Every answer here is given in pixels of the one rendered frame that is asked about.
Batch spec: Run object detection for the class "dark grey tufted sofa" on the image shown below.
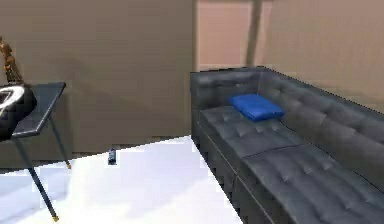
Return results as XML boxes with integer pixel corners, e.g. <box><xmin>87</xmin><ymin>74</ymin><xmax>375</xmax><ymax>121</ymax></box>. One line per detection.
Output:
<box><xmin>189</xmin><ymin>65</ymin><xmax>384</xmax><ymax>224</ymax></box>

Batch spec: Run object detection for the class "blue cushion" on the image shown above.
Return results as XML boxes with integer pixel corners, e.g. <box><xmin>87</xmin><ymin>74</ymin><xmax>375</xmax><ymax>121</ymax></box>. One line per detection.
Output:
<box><xmin>229</xmin><ymin>93</ymin><xmax>286</xmax><ymax>123</ymax></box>

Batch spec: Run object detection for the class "small dark remote control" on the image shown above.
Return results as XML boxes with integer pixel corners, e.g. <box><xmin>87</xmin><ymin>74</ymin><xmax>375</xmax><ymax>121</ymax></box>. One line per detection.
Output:
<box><xmin>107</xmin><ymin>148</ymin><xmax>118</xmax><ymax>166</ymax></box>

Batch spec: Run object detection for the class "dark blue side table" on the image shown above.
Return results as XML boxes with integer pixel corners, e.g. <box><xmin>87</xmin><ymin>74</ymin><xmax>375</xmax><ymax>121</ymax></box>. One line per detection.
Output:
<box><xmin>0</xmin><ymin>81</ymin><xmax>73</xmax><ymax>223</ymax></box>

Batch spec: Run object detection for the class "brown statuette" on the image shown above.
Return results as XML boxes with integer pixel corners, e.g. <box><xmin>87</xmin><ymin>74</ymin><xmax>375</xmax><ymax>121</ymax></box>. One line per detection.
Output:
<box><xmin>0</xmin><ymin>35</ymin><xmax>25</xmax><ymax>85</ymax></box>

